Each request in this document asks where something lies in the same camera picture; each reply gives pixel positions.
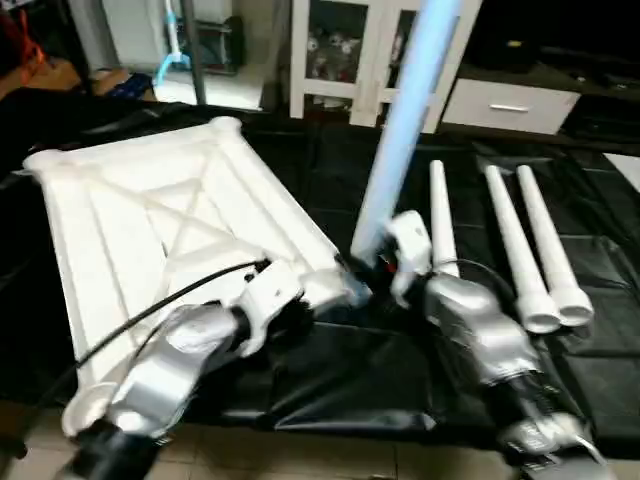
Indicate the white plastic table leg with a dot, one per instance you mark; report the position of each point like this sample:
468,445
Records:
405,130
520,250
442,220
555,250

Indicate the white plastic table top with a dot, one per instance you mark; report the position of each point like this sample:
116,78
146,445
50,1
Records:
160,220

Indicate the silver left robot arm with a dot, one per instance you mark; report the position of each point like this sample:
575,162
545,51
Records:
160,370

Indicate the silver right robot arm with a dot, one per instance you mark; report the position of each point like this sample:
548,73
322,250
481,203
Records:
490,340

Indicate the black work mat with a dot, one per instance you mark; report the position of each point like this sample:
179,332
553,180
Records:
350,370

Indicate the white low drawer unit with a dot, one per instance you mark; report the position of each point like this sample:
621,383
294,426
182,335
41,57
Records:
510,105

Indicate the white glass-door cabinet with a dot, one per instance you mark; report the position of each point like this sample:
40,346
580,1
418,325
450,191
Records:
330,50

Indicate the white sheet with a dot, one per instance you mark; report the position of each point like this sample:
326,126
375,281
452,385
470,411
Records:
625,170

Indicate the grey metal pole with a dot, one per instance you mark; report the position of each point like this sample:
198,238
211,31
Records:
193,50

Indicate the blue cardboard box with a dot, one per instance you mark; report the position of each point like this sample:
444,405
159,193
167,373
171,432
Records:
125,85

